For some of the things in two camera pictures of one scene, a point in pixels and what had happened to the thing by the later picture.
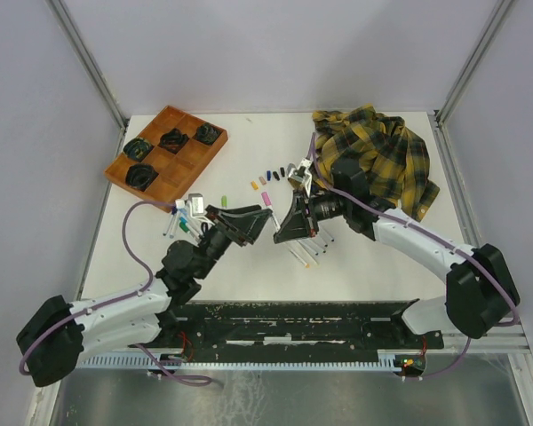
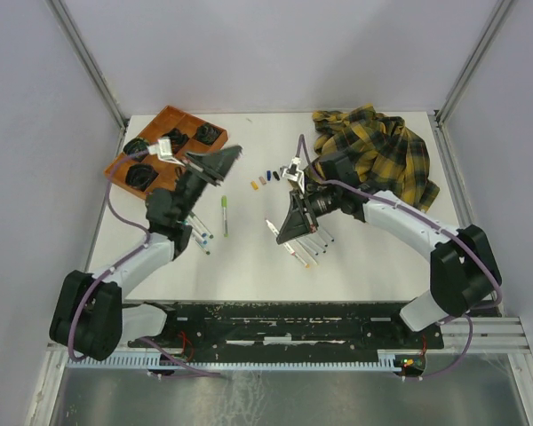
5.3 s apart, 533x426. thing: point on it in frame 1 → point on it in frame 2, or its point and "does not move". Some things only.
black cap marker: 318,246 does not move
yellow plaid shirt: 399,159 does not move
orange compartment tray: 165,160 does not move
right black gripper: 298,224 does not move
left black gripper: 246,222 → 218,162
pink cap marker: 266,198 → 274,230
